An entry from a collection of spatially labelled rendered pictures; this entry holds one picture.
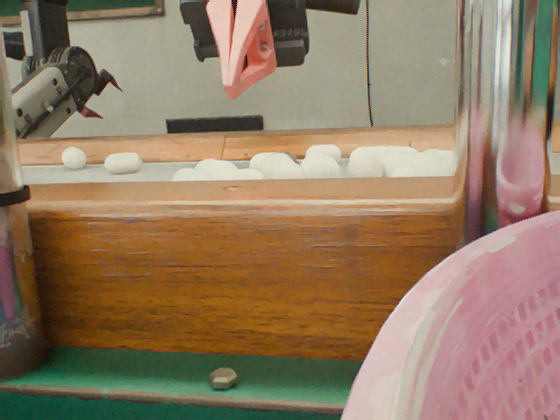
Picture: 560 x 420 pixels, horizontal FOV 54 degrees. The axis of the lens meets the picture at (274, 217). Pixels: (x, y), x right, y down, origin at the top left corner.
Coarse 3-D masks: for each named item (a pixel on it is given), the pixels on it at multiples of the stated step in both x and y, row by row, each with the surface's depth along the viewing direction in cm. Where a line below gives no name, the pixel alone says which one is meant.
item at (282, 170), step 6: (282, 162) 34; (288, 162) 33; (276, 168) 33; (282, 168) 33; (288, 168) 32; (294, 168) 32; (300, 168) 33; (276, 174) 33; (282, 174) 32; (288, 174) 32; (294, 174) 32; (300, 174) 32
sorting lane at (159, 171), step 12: (552, 156) 47; (24, 168) 57; (36, 168) 56; (48, 168) 56; (60, 168) 55; (84, 168) 54; (96, 168) 54; (144, 168) 52; (156, 168) 51; (168, 168) 51; (180, 168) 50; (240, 168) 48; (552, 168) 39; (24, 180) 46; (36, 180) 46; (48, 180) 46; (60, 180) 45; (72, 180) 45; (84, 180) 44; (96, 180) 44; (108, 180) 44; (120, 180) 44; (132, 180) 43; (144, 180) 43; (156, 180) 43; (168, 180) 42
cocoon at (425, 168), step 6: (426, 162) 30; (432, 162) 30; (438, 162) 30; (402, 168) 29; (408, 168) 29; (414, 168) 29; (420, 168) 29; (426, 168) 29; (432, 168) 29; (438, 168) 29; (444, 168) 29; (396, 174) 29; (402, 174) 29; (408, 174) 29; (414, 174) 29; (420, 174) 29; (426, 174) 29; (432, 174) 29; (438, 174) 29; (444, 174) 29; (450, 174) 29
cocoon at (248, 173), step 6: (246, 168) 32; (252, 168) 32; (216, 174) 32; (222, 174) 31; (228, 174) 31; (234, 174) 31; (240, 174) 31; (246, 174) 31; (252, 174) 31; (258, 174) 31
